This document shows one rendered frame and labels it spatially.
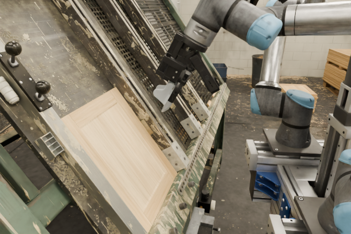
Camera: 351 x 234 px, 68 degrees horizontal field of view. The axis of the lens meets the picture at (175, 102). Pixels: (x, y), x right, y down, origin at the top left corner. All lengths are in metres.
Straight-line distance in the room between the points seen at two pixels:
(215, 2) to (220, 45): 5.68
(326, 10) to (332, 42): 6.20
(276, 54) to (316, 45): 5.53
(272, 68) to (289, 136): 0.31
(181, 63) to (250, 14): 0.20
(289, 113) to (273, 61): 0.24
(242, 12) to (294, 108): 0.69
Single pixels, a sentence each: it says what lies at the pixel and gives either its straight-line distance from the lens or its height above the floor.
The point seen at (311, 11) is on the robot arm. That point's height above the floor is 1.61.
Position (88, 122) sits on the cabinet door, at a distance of 0.96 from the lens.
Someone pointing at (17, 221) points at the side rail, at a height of 1.18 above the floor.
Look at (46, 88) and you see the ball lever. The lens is 0.74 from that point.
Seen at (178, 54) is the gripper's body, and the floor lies 1.51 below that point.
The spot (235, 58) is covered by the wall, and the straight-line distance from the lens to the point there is 6.37.
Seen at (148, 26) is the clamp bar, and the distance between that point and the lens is 1.70.
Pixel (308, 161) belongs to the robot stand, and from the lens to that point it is 1.32.
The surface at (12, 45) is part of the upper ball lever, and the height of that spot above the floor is 1.53.
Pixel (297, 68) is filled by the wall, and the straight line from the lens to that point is 6.74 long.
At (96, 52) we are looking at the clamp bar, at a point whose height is 1.43.
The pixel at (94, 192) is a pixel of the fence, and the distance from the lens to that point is 0.88.
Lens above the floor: 1.63
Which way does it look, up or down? 21 degrees down
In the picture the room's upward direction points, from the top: straight up
